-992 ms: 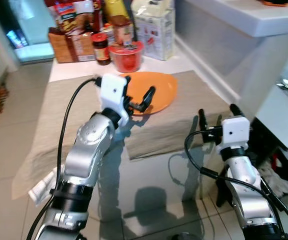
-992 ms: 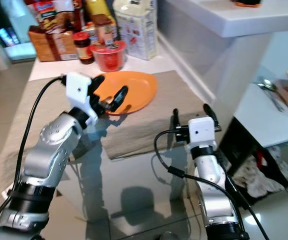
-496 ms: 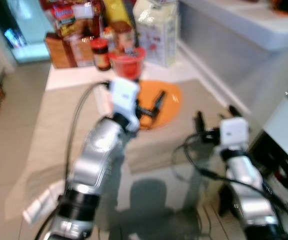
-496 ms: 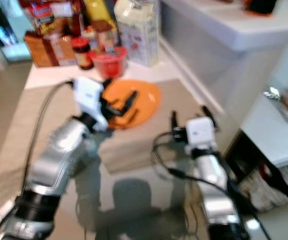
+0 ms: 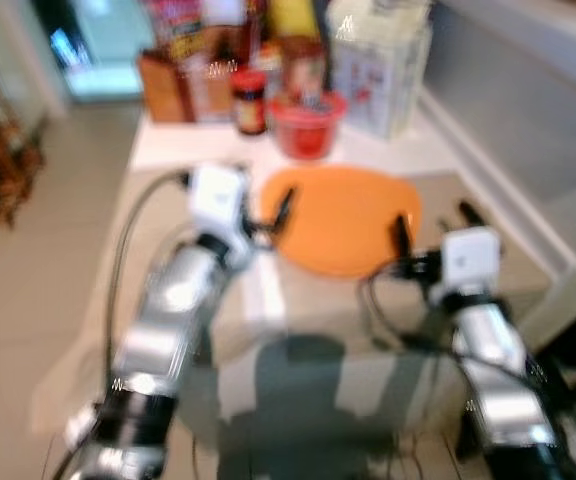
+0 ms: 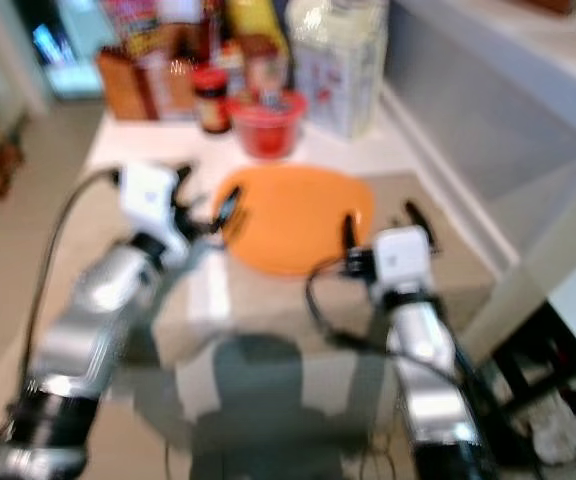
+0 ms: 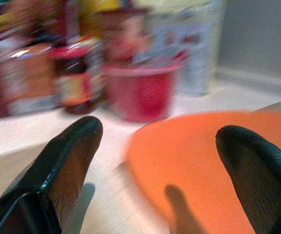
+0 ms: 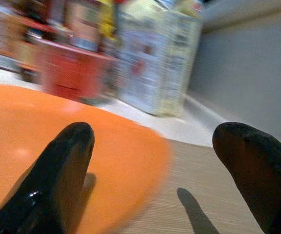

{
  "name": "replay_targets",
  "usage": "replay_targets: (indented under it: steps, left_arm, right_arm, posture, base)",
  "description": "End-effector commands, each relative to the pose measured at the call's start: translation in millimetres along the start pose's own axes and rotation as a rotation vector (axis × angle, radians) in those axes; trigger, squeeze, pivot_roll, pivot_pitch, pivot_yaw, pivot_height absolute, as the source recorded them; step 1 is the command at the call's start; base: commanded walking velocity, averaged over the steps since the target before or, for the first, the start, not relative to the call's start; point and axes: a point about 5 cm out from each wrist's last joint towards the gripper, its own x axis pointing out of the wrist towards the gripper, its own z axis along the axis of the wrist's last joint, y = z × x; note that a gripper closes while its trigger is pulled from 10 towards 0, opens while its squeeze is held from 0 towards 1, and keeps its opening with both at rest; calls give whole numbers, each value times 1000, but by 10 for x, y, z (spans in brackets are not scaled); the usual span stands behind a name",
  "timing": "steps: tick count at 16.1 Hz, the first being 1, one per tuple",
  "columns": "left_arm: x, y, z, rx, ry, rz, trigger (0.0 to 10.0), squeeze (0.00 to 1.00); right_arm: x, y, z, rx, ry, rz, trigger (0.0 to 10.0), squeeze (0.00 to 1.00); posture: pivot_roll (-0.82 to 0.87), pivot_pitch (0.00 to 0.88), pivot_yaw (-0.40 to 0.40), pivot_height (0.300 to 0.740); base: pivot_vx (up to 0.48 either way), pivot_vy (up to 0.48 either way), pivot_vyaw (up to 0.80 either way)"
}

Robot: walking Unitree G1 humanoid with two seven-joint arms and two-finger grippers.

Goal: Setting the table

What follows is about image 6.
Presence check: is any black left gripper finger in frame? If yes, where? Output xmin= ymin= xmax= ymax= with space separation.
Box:
xmin=212 ymin=187 xmax=242 ymax=241

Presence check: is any orange plate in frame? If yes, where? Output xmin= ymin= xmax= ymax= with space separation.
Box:
xmin=216 ymin=165 xmax=376 ymax=278

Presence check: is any red plastic bowl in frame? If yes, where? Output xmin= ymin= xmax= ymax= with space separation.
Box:
xmin=226 ymin=92 xmax=309 ymax=161

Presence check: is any dark jar with red lid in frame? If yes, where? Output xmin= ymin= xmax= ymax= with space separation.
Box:
xmin=192 ymin=68 xmax=231 ymax=136

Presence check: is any white kitchen counter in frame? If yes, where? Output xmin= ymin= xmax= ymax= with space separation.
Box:
xmin=378 ymin=0 xmax=576 ymax=281

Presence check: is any brown sauce jar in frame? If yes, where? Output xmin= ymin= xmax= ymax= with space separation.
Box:
xmin=236 ymin=35 xmax=287 ymax=99

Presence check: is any brown cardboard box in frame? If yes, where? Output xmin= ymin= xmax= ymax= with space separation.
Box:
xmin=96 ymin=50 xmax=159 ymax=123

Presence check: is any yellow bottle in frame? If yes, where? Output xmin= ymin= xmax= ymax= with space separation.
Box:
xmin=223 ymin=0 xmax=289 ymax=46

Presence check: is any red snack packet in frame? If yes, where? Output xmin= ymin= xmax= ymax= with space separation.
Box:
xmin=106 ymin=0 xmax=174 ymax=61

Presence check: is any bright glass door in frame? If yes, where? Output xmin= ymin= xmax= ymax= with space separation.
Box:
xmin=18 ymin=0 xmax=119 ymax=98

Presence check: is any pile of clothes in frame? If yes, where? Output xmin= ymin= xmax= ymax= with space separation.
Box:
xmin=523 ymin=385 xmax=576 ymax=466

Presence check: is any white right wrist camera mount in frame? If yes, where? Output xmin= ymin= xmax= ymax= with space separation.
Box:
xmin=373 ymin=226 xmax=432 ymax=296

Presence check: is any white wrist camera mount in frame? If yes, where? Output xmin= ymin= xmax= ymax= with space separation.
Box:
xmin=118 ymin=162 xmax=191 ymax=241
xmin=373 ymin=226 xmax=432 ymax=296

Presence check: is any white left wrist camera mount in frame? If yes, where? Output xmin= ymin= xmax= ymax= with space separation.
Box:
xmin=118 ymin=162 xmax=191 ymax=241

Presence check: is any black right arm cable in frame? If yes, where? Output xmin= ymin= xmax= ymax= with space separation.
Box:
xmin=306 ymin=255 xmax=479 ymax=401

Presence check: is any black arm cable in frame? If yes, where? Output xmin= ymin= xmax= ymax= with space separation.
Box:
xmin=306 ymin=255 xmax=479 ymax=401
xmin=40 ymin=168 xmax=124 ymax=401

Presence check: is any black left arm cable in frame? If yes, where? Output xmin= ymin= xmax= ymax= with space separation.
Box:
xmin=40 ymin=168 xmax=124 ymax=401

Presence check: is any black table leg frame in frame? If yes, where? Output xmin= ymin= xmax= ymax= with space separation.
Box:
xmin=478 ymin=300 xmax=576 ymax=471

